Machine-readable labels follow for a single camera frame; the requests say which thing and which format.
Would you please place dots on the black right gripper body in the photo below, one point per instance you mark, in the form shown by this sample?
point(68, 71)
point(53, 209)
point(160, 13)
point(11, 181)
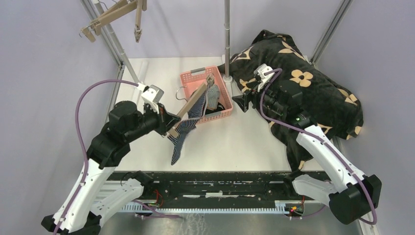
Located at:
point(270, 101)

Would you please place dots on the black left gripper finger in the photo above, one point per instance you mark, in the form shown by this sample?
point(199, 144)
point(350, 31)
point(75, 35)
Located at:
point(166, 116)
point(170, 130)

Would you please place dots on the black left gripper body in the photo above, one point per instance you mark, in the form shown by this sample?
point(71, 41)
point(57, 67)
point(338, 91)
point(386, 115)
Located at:
point(150, 120)

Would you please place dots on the black underwear beige waistband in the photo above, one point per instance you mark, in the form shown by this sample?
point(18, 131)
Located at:
point(209, 110)

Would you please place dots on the navy striped underwear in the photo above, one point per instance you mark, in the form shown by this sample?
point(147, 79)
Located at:
point(186, 126)

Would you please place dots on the grey striped underwear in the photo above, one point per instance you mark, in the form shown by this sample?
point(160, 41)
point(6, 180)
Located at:
point(212, 96)

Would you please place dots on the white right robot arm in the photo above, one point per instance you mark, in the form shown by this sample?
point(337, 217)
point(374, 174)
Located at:
point(350, 193)

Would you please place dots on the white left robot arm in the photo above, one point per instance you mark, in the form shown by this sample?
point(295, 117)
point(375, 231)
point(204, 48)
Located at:
point(80, 214)

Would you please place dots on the empty wooden clip hanger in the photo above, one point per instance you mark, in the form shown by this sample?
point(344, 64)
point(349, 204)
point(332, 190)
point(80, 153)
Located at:
point(88, 32)

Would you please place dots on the right metal rack pole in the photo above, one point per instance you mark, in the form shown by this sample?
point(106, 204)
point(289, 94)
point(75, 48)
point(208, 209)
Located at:
point(227, 77)

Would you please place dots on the pink plastic basket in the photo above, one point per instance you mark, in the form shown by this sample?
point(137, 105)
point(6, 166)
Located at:
point(191, 80)

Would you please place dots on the black floral blanket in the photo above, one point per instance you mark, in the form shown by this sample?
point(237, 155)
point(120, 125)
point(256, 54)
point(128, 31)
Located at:
point(331, 106)

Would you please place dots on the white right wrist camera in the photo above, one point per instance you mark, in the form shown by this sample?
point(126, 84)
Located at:
point(265, 73)

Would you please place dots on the left aluminium frame rail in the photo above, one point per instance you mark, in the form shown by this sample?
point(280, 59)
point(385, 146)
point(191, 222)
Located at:
point(114, 87)

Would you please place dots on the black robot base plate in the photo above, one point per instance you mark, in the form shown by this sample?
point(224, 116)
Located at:
point(219, 190)

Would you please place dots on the white slotted cable duct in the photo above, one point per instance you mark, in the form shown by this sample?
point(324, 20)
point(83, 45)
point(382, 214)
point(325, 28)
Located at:
point(278, 208)

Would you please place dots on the right aluminium frame post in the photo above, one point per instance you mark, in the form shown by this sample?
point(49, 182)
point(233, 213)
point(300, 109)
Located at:
point(330, 30)

